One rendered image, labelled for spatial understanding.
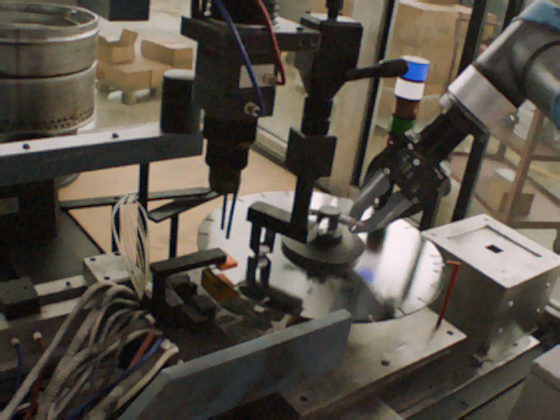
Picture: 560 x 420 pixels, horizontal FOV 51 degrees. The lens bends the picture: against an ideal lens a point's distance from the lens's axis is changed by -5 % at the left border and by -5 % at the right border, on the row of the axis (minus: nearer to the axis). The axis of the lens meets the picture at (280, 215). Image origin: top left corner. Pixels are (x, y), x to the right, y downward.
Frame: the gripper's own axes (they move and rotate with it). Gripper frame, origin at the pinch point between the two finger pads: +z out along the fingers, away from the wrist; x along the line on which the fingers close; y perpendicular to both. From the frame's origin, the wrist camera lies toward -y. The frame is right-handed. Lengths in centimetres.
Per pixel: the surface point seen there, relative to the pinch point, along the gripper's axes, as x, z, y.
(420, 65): -11.0, -18.8, -22.8
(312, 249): -1.7, 5.1, 4.8
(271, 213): -7.9, 3.6, 10.0
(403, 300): 10.4, 0.1, 7.7
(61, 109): -56, 32, -19
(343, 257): 1.8, 3.1, 4.2
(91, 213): -39, 45, -21
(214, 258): -8.3, 9.6, 16.7
